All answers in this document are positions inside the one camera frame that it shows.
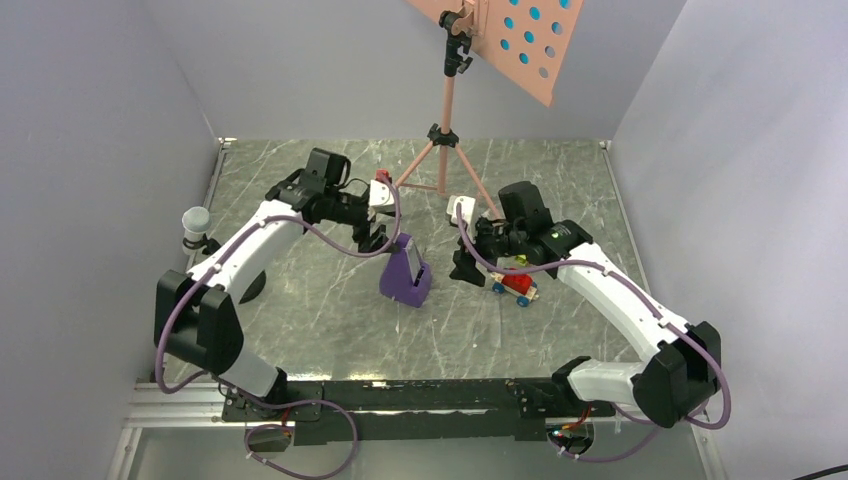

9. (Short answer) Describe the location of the pink music stand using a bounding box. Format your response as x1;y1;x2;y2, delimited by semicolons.
395;0;584;216

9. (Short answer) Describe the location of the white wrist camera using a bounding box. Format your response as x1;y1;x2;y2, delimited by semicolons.
446;195;477;227
368;169;395;215

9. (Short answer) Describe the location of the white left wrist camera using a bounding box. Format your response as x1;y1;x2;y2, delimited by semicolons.
368;169;395;215

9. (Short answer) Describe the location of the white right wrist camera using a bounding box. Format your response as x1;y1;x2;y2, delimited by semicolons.
446;195;477;227

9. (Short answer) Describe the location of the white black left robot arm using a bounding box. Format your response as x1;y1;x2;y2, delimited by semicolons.
153;148;400;420

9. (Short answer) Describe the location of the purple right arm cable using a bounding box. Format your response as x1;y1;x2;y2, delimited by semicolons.
454;201;734;464

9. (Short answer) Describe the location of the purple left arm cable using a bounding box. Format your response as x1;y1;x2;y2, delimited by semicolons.
153;178;404;480

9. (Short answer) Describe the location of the red wooden toy car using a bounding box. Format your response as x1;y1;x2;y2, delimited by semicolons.
489;271;539;308

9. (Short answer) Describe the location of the grey microphone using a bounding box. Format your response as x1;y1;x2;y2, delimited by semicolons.
181;206;221;255

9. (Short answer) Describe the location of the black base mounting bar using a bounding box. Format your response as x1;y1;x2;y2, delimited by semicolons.
221;377;615;446

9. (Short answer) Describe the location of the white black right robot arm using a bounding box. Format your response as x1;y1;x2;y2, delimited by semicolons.
446;181;732;429

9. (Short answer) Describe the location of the aluminium frame rail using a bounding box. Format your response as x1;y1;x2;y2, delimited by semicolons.
108;383;726;479

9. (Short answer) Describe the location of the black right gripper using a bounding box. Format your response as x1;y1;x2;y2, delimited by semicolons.
449;214;526;287

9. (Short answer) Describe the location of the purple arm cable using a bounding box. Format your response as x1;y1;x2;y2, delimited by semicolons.
454;201;734;464
153;178;404;480

